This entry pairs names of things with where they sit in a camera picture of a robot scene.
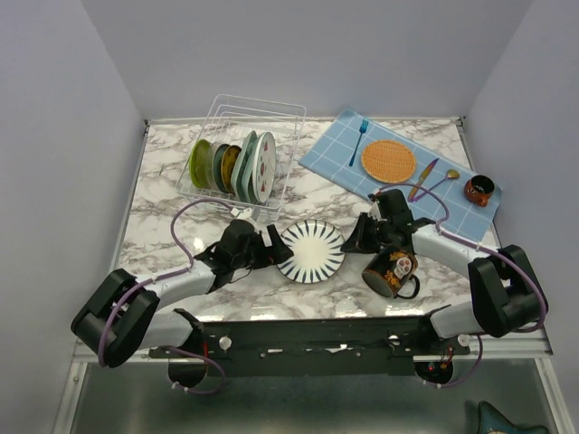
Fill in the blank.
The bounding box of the round woven wicker plate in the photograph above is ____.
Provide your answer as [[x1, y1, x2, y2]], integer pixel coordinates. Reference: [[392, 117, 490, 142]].
[[361, 139, 416, 184]]

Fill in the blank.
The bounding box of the clear textured glass plate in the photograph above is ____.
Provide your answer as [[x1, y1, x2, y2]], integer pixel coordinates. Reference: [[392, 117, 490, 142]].
[[208, 142, 219, 191]]

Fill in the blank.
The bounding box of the blue metal fork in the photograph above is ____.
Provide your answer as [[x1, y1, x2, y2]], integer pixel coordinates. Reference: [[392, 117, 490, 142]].
[[348, 118, 369, 167]]

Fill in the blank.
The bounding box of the white wire dish rack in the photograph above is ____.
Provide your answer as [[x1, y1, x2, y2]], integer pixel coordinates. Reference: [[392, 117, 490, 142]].
[[176, 95, 306, 223]]

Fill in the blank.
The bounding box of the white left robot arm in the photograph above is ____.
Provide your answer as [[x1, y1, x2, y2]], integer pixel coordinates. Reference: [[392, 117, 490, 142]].
[[71, 219, 294, 368]]

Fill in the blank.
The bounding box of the yellow patterned round plate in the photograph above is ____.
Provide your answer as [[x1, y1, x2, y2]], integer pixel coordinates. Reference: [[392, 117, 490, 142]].
[[221, 145, 242, 193]]

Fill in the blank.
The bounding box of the iridescent rainbow knife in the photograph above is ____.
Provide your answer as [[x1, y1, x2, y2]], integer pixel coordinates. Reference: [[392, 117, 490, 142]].
[[407, 158, 439, 202]]

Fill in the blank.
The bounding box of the blue floral ceramic plate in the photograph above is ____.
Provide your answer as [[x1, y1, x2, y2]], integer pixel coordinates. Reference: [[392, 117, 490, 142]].
[[214, 144, 230, 194]]

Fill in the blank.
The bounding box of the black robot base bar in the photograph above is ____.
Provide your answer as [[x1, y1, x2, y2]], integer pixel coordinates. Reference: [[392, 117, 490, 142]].
[[142, 313, 470, 378]]

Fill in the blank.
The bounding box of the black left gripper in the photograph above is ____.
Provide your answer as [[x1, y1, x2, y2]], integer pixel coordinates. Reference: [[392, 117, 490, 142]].
[[233, 225, 294, 270]]

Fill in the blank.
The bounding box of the iridescent rainbow spoon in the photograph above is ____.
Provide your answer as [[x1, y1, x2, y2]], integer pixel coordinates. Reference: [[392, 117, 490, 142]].
[[410, 168, 460, 203]]

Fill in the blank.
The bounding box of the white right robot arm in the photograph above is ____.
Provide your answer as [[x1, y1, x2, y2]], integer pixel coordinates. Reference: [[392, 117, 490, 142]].
[[341, 188, 548, 354]]

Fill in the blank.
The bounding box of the lime green round plate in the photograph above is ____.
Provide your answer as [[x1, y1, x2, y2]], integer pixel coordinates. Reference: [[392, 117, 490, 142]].
[[188, 139, 211, 189]]

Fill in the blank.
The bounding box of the blue checked cloth mat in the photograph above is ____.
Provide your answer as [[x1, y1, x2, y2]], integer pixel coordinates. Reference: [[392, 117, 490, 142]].
[[299, 109, 502, 241]]

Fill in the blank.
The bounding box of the blue striped white plate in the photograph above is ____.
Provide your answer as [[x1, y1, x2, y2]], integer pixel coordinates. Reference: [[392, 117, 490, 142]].
[[277, 220, 345, 284]]

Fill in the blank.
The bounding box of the white watermelon round plate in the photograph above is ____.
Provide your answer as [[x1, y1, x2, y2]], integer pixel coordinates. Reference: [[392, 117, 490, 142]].
[[252, 132, 277, 204]]

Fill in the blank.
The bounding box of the small brown clay cup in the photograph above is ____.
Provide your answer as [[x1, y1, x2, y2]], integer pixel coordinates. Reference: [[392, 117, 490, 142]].
[[463, 175, 496, 207]]

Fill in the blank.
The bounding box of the dark teal star object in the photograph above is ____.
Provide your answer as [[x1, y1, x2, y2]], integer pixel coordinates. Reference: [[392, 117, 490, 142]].
[[477, 401, 549, 434]]

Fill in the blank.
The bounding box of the teal square ceramic plate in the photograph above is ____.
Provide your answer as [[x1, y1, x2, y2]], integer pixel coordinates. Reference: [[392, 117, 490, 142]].
[[232, 130, 257, 202]]

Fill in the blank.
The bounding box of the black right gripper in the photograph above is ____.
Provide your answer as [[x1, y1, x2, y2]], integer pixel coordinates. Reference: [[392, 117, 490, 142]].
[[340, 212, 394, 254]]

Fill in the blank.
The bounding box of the black skull pattern mug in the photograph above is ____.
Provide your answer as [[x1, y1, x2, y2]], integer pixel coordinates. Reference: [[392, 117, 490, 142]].
[[361, 247, 421, 300]]

